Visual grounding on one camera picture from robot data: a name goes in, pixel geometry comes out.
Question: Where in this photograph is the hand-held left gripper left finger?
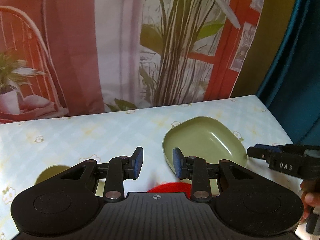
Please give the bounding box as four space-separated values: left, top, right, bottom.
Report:
59 147 144 203

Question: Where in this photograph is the green rectangular dish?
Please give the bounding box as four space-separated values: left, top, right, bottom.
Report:
162 116 249 180

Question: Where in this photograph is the green round plate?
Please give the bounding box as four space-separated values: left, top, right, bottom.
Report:
35 164 107 197

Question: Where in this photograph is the person's right hand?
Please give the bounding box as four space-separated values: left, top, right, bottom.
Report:
299 180 316 224

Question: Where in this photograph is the floral tablecloth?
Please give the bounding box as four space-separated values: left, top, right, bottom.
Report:
0 95 320 240

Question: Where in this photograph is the blue curtain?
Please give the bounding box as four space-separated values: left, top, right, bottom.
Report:
257 0 320 146

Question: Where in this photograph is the printed backdrop cloth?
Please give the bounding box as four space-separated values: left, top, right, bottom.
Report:
0 0 270 125

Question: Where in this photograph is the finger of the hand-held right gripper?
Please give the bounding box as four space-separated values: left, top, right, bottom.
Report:
246 144 287 161

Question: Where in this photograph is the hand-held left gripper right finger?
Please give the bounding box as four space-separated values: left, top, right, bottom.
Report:
173 147 254 203

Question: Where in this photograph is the red bowl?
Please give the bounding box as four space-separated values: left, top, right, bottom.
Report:
147 182 193 198

